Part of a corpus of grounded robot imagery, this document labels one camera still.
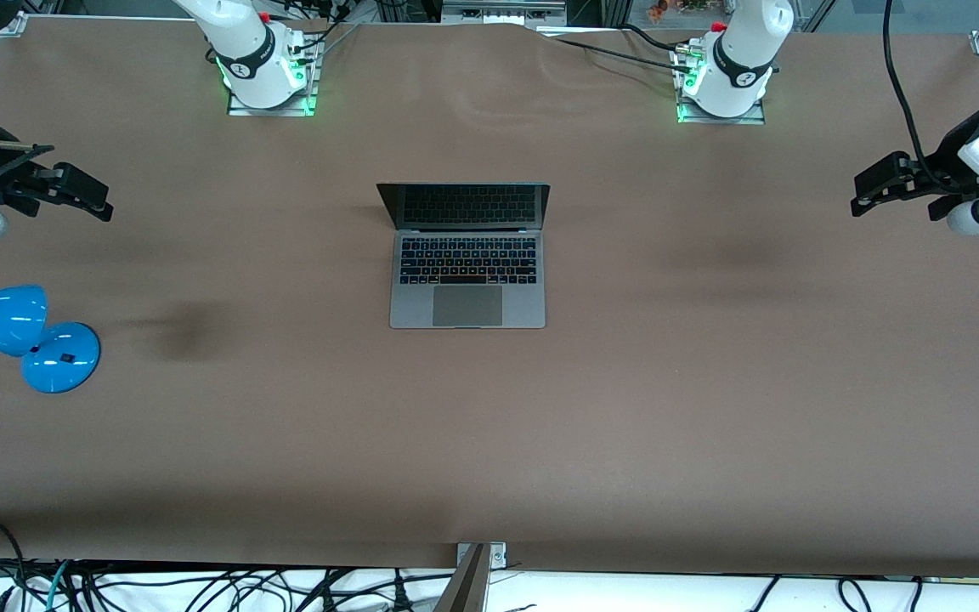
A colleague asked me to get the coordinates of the grey laptop with black keyboard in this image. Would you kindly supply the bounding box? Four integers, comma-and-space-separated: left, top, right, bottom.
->
376, 182, 552, 330

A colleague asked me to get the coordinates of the blue desk lamp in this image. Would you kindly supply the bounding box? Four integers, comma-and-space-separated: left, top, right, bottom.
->
0, 285, 103, 395

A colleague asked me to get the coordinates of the orange background clutter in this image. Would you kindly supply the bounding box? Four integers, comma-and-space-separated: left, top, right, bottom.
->
646, 0, 713, 23

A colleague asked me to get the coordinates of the brown table cover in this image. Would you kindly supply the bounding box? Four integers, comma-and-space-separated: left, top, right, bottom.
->
0, 13, 979, 581

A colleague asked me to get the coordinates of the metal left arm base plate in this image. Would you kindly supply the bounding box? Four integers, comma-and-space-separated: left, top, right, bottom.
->
674, 42, 767, 127

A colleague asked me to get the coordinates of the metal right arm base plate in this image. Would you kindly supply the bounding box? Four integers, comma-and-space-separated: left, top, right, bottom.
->
227, 38, 320, 118

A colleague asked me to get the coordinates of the black base cable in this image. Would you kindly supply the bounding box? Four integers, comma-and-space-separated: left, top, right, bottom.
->
290, 0, 363, 57
623, 23, 682, 54
552, 37, 694, 74

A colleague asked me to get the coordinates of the teal floor cable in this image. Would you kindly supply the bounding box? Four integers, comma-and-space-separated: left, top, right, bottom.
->
44, 559, 76, 612

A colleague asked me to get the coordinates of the metal equipment rail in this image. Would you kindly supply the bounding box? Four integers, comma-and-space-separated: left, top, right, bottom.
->
441, 0, 569, 26

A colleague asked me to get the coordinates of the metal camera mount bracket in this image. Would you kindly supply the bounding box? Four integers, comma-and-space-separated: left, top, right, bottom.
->
456, 541, 508, 571

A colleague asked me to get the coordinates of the grey camera pole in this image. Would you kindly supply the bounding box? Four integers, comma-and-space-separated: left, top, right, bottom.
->
433, 544, 491, 612

